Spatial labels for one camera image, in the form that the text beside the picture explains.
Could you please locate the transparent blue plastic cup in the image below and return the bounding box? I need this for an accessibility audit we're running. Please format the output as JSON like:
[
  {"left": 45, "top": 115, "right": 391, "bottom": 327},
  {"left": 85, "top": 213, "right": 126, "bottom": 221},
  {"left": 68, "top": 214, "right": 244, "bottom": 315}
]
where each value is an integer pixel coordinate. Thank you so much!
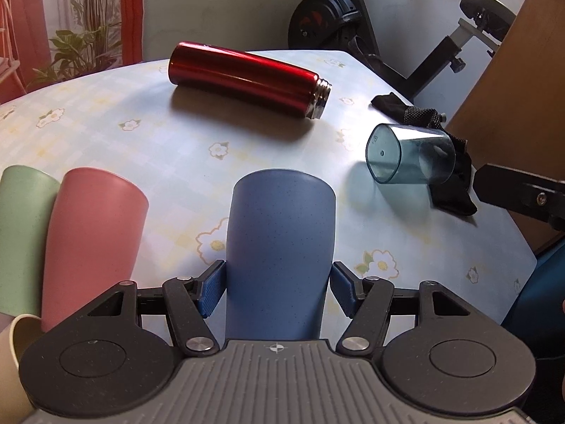
[{"left": 365, "top": 124, "right": 456, "bottom": 185}]

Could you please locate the red metal thermos bottle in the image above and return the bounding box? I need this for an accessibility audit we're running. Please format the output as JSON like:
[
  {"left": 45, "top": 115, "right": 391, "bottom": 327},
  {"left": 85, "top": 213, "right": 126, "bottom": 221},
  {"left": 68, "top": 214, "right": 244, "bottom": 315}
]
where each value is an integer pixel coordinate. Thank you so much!
[{"left": 168, "top": 41, "right": 331, "bottom": 120}]

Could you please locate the beige cup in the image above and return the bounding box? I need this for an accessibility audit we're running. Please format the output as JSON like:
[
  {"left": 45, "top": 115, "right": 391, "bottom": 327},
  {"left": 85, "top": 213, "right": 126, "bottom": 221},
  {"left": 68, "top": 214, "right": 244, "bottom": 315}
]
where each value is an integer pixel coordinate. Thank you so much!
[{"left": 0, "top": 314, "right": 43, "bottom": 423}]

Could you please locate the black cloth strap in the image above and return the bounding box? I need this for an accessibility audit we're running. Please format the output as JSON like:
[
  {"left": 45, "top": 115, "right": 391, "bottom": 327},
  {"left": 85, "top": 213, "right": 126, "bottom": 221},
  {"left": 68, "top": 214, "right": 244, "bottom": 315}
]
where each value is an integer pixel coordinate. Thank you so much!
[{"left": 369, "top": 91, "right": 479, "bottom": 217}]

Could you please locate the blue chair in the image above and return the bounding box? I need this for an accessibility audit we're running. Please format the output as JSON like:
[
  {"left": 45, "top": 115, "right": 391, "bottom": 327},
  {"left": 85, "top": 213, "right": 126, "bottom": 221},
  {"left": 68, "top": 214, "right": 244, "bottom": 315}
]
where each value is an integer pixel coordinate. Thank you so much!
[{"left": 503, "top": 243, "right": 564, "bottom": 423}]

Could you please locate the green plastic cup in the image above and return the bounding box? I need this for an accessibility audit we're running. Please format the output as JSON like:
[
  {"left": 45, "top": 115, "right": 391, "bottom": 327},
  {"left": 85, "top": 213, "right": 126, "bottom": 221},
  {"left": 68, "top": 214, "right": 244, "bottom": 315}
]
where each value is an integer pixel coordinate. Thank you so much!
[{"left": 0, "top": 165, "right": 60, "bottom": 317}]

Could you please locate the printed room scene backdrop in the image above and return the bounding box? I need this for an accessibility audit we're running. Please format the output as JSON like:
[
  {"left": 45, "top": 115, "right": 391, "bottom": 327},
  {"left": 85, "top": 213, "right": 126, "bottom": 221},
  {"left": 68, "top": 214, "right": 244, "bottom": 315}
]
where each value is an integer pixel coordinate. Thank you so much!
[{"left": 1, "top": 0, "right": 144, "bottom": 102}]

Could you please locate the brown wooden board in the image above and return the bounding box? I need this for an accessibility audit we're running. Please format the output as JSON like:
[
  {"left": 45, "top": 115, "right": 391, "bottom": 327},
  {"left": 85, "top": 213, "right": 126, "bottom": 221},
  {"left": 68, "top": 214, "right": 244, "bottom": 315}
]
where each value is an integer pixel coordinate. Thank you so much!
[{"left": 445, "top": 0, "right": 565, "bottom": 255}]

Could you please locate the pink plastic cup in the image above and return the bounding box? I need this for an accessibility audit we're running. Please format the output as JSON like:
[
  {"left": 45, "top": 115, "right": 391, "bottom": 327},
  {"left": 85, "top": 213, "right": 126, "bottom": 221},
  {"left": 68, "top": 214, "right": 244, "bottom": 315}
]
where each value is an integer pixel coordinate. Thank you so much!
[{"left": 41, "top": 167, "right": 148, "bottom": 332}]

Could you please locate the black exercise bike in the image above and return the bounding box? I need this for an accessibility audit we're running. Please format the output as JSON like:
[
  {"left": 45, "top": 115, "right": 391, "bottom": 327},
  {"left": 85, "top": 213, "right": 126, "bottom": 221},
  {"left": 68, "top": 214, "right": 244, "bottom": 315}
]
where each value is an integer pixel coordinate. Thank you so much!
[{"left": 287, "top": 0, "right": 516, "bottom": 100}]

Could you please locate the floral checked tablecloth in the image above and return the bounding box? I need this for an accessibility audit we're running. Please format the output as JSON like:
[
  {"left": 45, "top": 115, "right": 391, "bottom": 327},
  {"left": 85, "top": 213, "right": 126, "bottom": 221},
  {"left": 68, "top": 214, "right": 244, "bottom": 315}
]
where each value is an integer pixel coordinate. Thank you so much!
[{"left": 1, "top": 51, "right": 536, "bottom": 320}]

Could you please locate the blue speckled cup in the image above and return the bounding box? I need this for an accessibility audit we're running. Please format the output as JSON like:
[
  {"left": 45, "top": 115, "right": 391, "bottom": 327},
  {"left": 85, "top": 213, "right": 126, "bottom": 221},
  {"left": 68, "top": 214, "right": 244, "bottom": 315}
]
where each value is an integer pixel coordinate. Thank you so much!
[{"left": 225, "top": 170, "right": 336, "bottom": 341}]

